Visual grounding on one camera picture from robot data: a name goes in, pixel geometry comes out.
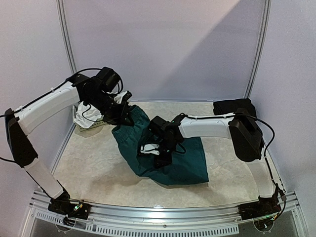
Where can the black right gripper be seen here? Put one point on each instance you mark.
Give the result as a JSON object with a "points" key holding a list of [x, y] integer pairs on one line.
{"points": [[163, 156]]}

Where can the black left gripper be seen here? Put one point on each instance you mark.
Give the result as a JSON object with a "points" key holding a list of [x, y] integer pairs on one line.
{"points": [[121, 118]]}

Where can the teal green garment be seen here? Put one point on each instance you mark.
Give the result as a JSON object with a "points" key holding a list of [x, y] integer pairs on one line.
{"points": [[183, 165]]}

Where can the black trousers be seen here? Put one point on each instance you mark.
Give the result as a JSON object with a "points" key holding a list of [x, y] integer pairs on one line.
{"points": [[231, 106]]}

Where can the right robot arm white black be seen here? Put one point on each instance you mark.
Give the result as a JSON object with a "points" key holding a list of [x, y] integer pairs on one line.
{"points": [[239, 127]]}

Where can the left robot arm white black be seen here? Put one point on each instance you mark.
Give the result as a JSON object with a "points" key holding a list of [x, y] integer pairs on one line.
{"points": [[32, 129]]}

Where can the white garment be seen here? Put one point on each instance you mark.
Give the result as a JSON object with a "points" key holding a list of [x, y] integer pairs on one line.
{"points": [[103, 103]]}

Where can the cream perforated plastic basket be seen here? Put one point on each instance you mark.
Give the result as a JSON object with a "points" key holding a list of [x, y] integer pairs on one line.
{"points": [[86, 117]]}

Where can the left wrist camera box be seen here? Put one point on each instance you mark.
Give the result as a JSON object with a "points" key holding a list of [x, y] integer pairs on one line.
{"points": [[123, 96]]}

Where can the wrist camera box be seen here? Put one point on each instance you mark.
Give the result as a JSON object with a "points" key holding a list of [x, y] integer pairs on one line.
{"points": [[148, 149], [123, 96]]}

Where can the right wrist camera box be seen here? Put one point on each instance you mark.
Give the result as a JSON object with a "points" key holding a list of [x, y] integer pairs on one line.
{"points": [[148, 149]]}

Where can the aluminium front rail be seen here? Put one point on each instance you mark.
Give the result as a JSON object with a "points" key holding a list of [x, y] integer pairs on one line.
{"points": [[120, 221]]}

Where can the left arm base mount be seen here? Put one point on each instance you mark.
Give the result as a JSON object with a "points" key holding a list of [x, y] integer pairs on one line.
{"points": [[70, 209]]}

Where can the left aluminium corner post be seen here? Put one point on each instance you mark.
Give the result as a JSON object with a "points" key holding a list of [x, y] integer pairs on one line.
{"points": [[65, 35]]}

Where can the aluminium corner post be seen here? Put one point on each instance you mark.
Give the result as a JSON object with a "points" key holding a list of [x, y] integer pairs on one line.
{"points": [[65, 35], [259, 47]]}

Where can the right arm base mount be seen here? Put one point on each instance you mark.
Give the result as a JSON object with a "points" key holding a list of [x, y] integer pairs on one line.
{"points": [[265, 211]]}

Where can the right aluminium corner post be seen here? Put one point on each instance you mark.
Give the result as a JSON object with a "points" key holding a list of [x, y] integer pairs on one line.
{"points": [[259, 47]]}

